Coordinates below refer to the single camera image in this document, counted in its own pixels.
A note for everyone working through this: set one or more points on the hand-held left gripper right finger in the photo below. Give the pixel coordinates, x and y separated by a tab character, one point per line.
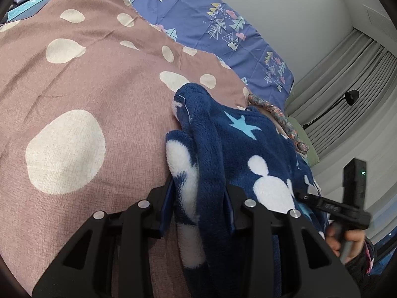
231	212

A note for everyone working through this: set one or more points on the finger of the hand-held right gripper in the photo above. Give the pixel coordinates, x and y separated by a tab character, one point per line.
307	198

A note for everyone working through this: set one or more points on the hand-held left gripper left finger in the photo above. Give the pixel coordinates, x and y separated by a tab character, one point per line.
166	208

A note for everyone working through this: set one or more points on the navy fleece pajama top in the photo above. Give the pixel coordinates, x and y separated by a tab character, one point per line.
235	149

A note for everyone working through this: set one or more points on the person's right forearm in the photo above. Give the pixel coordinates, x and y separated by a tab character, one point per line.
366	264

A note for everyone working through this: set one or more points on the person's right hand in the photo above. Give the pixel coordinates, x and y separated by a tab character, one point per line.
335	239

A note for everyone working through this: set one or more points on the green pillow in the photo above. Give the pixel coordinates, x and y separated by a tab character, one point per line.
310	149

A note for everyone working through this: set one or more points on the floral patterned cloth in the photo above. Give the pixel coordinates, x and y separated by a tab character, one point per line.
279	111

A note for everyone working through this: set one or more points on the black floor lamp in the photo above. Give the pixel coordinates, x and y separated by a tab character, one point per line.
352	96

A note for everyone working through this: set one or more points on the pink polka-dot blanket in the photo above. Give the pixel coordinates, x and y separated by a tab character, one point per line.
108	93

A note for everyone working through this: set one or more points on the grey pleated curtain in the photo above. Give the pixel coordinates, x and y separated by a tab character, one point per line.
356	62

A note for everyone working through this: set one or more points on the blue tree-print sheet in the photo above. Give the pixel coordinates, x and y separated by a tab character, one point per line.
198	9

